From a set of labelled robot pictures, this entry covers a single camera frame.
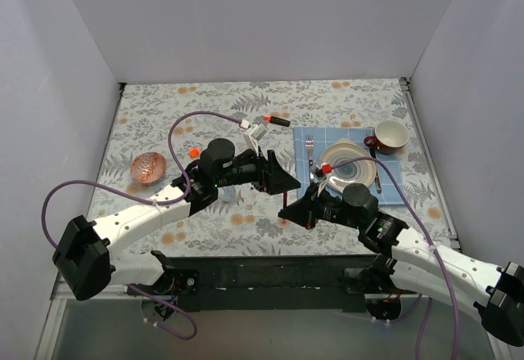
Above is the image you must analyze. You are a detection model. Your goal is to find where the light blue marker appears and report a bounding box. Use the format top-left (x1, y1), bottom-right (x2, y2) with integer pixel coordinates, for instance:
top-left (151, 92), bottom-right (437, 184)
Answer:
top-left (223, 186), bottom-right (236, 203)

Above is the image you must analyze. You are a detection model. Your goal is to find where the orange highlighter cap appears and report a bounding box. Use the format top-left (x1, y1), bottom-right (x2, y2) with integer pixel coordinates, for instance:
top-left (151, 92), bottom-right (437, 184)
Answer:
top-left (189, 148), bottom-right (200, 157)

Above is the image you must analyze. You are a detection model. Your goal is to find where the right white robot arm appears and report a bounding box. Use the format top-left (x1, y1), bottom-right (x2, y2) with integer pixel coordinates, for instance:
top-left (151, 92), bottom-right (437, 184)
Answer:
top-left (278, 183), bottom-right (523, 347)

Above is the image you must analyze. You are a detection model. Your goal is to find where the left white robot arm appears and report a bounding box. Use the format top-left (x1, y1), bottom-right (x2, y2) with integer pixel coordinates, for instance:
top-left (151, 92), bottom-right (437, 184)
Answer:
top-left (52, 138), bottom-right (300, 300)

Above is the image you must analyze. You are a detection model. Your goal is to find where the blue checkered cloth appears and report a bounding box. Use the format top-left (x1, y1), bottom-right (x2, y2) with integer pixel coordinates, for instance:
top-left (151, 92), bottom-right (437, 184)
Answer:
top-left (292, 125), bottom-right (410, 208)

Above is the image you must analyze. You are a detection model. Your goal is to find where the beige ceramic plate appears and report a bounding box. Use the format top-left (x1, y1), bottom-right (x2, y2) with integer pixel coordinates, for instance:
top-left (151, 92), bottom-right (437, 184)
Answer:
top-left (318, 138), bottom-right (376, 193)

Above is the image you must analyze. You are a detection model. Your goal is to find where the silver fork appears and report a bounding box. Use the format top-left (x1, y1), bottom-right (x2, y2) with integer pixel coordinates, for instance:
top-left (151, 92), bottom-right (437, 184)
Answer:
top-left (305, 135), bottom-right (314, 168)

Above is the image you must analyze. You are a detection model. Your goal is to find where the orange black highlighter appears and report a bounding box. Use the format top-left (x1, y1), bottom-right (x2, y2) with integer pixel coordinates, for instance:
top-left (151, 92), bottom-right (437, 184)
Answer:
top-left (264, 115), bottom-right (291, 128)

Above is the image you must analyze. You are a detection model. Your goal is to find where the orange patterned bowl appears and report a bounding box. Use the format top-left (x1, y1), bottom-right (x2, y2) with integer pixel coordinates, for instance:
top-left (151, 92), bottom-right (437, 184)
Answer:
top-left (130, 152), bottom-right (167, 185)

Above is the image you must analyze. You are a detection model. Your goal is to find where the red white cup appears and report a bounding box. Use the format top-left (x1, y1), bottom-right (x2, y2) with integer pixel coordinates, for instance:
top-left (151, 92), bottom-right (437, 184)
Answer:
top-left (364, 120), bottom-right (409, 155)

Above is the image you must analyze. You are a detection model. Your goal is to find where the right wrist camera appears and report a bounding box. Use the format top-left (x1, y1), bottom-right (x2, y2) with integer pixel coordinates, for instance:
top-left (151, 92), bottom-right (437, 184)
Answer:
top-left (309, 163), bottom-right (333, 194)

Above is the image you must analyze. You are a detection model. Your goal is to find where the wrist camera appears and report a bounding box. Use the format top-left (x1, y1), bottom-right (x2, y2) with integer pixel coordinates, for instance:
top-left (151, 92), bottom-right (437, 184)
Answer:
top-left (239, 119), bottom-right (268, 154)
top-left (309, 163), bottom-right (333, 194)

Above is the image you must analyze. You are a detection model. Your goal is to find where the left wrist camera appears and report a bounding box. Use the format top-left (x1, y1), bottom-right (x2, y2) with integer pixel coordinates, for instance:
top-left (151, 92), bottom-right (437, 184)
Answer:
top-left (239, 119), bottom-right (268, 154)

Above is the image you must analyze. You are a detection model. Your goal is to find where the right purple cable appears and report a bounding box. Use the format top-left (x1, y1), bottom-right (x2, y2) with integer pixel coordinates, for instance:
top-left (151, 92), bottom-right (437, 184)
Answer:
top-left (331, 155), bottom-right (459, 360)

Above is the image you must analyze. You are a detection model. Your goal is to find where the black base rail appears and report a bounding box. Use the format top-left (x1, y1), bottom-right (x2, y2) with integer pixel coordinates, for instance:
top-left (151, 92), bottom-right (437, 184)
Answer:
top-left (138, 255), bottom-right (404, 320)

